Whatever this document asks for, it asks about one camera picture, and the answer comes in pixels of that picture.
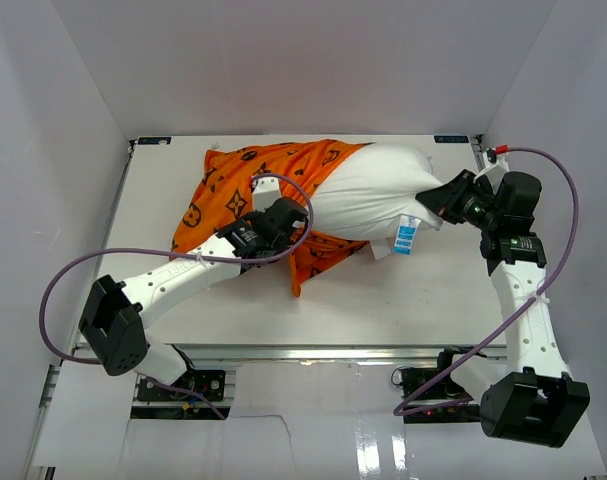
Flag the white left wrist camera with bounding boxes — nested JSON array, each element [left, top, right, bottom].
[[252, 176, 281, 212]]

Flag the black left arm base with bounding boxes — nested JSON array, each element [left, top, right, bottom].
[[135, 370, 227, 404]]

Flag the left table corner label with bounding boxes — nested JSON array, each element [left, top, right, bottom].
[[136, 136, 172, 145]]

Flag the table corner label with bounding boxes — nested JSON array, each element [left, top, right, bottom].
[[433, 135, 470, 144], [136, 136, 172, 145]]

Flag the blue white pillow tag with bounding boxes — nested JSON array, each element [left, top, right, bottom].
[[392, 215, 421, 255]]

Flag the right table corner label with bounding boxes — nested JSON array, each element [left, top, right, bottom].
[[433, 135, 470, 144]]

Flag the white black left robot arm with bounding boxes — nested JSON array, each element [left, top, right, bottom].
[[79, 173, 315, 399]]

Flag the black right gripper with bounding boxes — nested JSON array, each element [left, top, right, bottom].
[[419, 170, 503, 232]]

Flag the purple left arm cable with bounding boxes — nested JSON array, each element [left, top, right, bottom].
[[38, 173, 315, 420]]

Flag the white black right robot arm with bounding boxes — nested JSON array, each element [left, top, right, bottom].
[[434, 172, 590, 448]]

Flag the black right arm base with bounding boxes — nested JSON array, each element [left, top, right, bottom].
[[391, 345, 487, 409]]

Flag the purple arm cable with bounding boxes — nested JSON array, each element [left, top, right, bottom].
[[392, 145, 580, 418], [38, 173, 315, 420]]

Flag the white pillow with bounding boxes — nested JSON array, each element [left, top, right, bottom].
[[311, 143, 443, 260]]

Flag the orange black patterned pillowcase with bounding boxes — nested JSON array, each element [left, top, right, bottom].
[[171, 139, 369, 297]]

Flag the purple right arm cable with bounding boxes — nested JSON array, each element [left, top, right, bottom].
[[392, 145, 580, 418]]

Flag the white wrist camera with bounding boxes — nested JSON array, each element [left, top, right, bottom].
[[475, 145, 509, 188], [252, 176, 281, 212]]

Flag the aluminium table edge rail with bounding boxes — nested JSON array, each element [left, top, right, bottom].
[[72, 343, 504, 362]]

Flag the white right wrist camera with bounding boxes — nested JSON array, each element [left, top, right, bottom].
[[475, 145, 509, 188]]

